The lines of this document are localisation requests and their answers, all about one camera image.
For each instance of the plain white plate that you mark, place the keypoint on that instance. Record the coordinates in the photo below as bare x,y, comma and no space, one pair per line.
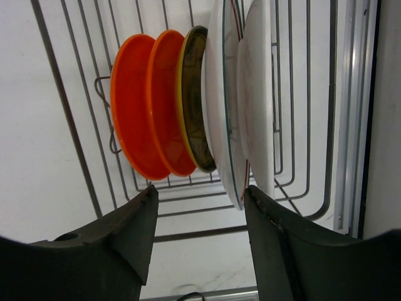
255,95

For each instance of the white plate red lettering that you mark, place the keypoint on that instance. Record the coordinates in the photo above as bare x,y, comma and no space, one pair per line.
219,99

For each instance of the grey wire dish rack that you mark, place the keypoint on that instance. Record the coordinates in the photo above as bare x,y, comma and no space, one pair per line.
86,35

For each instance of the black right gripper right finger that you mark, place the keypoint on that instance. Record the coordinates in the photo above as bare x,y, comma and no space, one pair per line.
297,259

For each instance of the yellow rimmed dark plate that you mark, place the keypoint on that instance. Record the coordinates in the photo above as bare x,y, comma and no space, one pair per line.
189,99

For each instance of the orange plastic plate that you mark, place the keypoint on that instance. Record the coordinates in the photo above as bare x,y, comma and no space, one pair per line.
129,107
160,87

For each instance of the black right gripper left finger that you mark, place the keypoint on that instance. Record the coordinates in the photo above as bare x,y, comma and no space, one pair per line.
107,259

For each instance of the aluminium table edge rail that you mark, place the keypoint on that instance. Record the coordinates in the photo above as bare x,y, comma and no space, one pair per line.
357,23

